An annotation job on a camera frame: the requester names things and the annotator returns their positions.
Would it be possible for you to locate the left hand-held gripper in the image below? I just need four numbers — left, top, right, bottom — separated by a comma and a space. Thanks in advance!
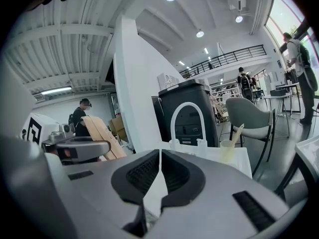
21, 113, 112, 164

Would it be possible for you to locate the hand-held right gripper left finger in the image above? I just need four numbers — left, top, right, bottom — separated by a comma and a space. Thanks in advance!
59, 149, 160, 239

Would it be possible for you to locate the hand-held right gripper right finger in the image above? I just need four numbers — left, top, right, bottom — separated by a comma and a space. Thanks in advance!
149, 149, 291, 239

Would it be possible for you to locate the translucent yellowish cup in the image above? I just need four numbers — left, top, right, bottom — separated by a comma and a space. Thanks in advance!
219, 140, 237, 164

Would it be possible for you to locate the brown cardboard box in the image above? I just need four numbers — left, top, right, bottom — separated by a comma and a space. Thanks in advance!
108, 116, 125, 132
115, 127, 129, 142

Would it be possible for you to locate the fluorescent tube light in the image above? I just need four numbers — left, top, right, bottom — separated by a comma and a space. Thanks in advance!
39, 86, 73, 96

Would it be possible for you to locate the white arched faucet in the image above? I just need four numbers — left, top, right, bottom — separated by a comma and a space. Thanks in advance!
169, 102, 208, 156

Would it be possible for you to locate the grey chair with black legs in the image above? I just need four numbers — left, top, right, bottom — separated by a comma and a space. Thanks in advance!
219, 97, 277, 163

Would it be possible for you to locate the small white sink basin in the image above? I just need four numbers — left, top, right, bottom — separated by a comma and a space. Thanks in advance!
295, 134, 319, 164

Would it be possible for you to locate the black printer cabinet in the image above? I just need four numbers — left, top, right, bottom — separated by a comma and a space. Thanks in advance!
152, 78, 220, 149

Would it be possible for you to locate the round white table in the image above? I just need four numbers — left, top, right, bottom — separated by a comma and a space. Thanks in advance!
263, 93, 293, 139

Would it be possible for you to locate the black balcony railing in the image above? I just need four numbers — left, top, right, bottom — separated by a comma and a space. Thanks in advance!
179, 44, 267, 79

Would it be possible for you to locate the large window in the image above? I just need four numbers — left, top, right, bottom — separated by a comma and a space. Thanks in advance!
264, 0, 319, 97

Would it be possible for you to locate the small silver gripper camera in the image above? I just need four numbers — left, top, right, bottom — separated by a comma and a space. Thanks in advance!
60, 123, 76, 135

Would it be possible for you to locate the black sink frame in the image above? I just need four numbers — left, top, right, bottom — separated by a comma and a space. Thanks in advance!
274, 153, 314, 202

